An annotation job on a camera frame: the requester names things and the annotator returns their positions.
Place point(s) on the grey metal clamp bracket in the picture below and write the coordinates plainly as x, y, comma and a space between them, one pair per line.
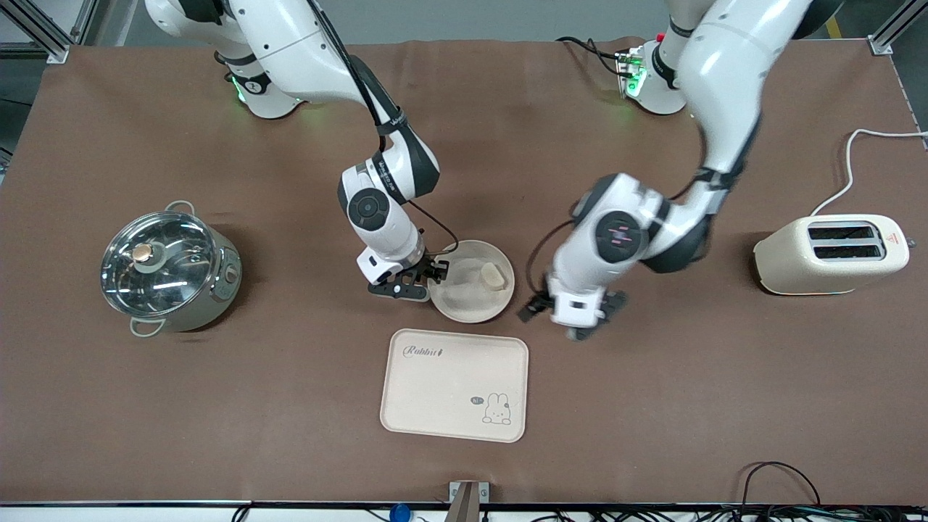
468, 499

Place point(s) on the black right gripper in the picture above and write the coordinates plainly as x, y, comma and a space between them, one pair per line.
426, 267

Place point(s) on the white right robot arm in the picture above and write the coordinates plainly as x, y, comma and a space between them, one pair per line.
304, 58

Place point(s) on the steel electric cooking pot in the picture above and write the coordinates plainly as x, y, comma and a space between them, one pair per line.
210, 297

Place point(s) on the round beige plate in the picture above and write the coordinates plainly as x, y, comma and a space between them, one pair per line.
471, 301

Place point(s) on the glass pot lid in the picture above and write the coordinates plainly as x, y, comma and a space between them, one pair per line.
156, 264

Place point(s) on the brown table mat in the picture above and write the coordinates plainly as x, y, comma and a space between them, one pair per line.
217, 406

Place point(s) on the blue round cap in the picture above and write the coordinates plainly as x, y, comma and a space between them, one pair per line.
400, 513

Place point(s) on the cream two-slot toaster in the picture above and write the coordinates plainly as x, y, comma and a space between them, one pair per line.
826, 261

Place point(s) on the pale steamed bun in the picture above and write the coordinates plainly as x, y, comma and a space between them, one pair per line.
494, 277

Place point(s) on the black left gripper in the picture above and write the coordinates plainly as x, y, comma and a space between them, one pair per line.
615, 301

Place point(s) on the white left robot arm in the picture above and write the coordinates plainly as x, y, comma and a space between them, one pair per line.
725, 87

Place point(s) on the beige rabbit print tray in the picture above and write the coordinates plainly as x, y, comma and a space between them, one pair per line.
453, 384

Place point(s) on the aluminium frame profile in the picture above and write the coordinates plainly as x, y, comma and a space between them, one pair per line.
892, 32
43, 32

